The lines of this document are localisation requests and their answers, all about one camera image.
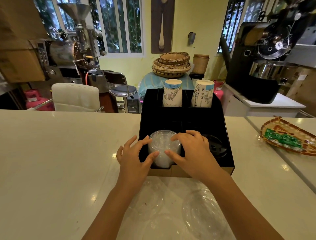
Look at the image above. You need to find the metal stool with backrest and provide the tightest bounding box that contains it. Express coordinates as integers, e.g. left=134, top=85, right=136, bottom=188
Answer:
left=104, top=70, right=140, bottom=114

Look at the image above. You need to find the black barred window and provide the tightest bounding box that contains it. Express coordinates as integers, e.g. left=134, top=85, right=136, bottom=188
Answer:
left=217, top=0, right=266, bottom=53

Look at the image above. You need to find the white padded chair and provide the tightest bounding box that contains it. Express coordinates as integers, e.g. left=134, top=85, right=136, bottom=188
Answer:
left=33, top=83, right=104, bottom=113

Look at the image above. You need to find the stack of printed paper cups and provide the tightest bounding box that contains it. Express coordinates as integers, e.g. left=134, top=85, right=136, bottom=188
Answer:
left=191, top=80, right=215, bottom=108
left=162, top=79, right=183, bottom=108

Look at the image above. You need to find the black cup organizer box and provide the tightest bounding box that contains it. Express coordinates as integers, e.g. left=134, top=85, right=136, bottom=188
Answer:
left=138, top=89, right=235, bottom=178

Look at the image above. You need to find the white framed window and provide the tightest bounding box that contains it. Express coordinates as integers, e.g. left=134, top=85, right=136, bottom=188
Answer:
left=33, top=0, right=145, bottom=58

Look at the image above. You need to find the woven bamboo tray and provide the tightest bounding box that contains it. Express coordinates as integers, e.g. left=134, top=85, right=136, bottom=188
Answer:
left=259, top=116, right=316, bottom=157

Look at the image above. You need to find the pink plastic stool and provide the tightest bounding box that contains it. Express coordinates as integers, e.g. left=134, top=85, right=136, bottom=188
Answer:
left=213, top=80, right=224, bottom=100

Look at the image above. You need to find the stack of black lids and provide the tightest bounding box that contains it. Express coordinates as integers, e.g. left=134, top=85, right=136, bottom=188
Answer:
left=203, top=134, right=227, bottom=158

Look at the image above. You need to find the pile of green sachets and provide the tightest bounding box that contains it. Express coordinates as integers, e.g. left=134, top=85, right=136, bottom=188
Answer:
left=264, top=128, right=303, bottom=150

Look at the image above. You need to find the pink gas cylinder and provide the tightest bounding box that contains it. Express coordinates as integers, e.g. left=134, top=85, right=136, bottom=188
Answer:
left=24, top=89, right=55, bottom=111

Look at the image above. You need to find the brown cardboard box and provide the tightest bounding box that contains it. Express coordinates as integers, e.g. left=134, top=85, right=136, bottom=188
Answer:
left=281, top=67, right=316, bottom=115

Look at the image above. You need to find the person's right hand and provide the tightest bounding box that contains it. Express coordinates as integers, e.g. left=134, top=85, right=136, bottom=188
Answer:
left=165, top=130, right=223, bottom=183

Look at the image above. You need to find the tall woven basket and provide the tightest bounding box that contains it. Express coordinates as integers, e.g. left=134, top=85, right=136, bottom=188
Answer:
left=192, top=54, right=210, bottom=75

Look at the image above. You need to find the large cardboard box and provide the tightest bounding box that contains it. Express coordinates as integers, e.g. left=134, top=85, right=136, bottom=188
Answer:
left=0, top=0, right=50, bottom=83

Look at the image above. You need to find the clear plastic dome lid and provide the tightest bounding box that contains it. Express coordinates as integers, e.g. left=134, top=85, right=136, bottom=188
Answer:
left=182, top=189, right=230, bottom=240
left=127, top=179, right=164, bottom=219

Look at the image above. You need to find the person's right forearm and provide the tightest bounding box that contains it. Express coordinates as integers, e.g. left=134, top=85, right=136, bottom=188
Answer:
left=204, top=171, right=285, bottom=240

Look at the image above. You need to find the brown wall poster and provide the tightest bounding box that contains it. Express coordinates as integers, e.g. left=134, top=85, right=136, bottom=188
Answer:
left=151, top=0, right=175, bottom=54

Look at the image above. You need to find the person's left hand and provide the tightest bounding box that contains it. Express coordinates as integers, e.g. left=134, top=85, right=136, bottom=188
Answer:
left=117, top=135, right=160, bottom=188

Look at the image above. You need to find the stack of woven baskets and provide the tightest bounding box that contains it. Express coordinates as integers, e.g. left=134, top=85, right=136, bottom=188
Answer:
left=152, top=52, right=192, bottom=79

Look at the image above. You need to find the person's left forearm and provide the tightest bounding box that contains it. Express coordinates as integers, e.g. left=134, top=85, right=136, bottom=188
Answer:
left=81, top=182, right=139, bottom=240

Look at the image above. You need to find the stack of clear plastic lids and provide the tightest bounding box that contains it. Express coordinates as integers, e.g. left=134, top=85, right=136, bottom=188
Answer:
left=148, top=130, right=182, bottom=169

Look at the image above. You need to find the black coffee roaster machine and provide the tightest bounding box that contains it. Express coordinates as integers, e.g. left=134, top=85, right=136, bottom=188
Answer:
left=219, top=0, right=316, bottom=104

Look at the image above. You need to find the blue cloth covered table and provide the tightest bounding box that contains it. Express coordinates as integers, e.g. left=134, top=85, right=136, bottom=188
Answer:
left=138, top=72, right=195, bottom=104

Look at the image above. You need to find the silver coffee roaster machine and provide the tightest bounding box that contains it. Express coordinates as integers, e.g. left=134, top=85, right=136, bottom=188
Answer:
left=29, top=3, right=107, bottom=85

